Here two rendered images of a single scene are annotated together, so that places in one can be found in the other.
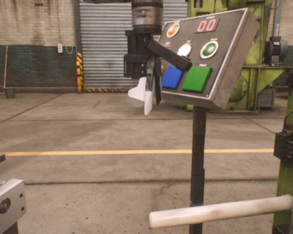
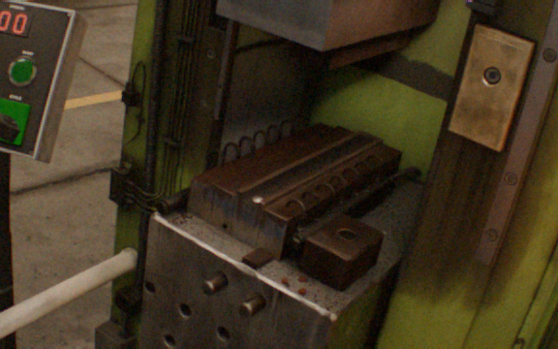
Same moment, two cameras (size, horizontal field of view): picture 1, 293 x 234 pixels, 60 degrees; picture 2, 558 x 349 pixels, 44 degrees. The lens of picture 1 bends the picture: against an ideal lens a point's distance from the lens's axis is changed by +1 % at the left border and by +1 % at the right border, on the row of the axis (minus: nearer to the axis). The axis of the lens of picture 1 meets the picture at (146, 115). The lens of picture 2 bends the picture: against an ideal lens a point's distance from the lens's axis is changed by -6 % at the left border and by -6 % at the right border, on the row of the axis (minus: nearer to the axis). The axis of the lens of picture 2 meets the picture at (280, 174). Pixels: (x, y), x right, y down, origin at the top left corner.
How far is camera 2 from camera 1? 74 cm
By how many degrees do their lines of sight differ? 47
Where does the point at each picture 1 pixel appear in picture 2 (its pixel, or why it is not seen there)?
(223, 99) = (48, 149)
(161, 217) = not seen: outside the picture
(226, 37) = (47, 55)
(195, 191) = (2, 270)
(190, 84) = not seen: hidden behind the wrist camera
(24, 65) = not seen: outside the picture
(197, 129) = not seen: outside the picture
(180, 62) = (6, 132)
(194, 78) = not seen: hidden behind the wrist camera
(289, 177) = (131, 225)
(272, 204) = (114, 268)
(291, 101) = (129, 123)
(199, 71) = (13, 110)
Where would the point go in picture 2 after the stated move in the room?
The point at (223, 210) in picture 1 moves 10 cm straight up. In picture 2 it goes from (58, 296) to (59, 255)
